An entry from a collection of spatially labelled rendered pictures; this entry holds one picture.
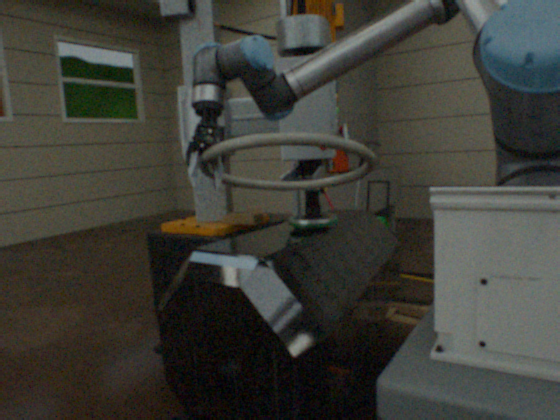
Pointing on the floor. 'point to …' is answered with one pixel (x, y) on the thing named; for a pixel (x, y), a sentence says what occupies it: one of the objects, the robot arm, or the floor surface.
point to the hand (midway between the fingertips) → (204, 184)
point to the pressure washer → (386, 202)
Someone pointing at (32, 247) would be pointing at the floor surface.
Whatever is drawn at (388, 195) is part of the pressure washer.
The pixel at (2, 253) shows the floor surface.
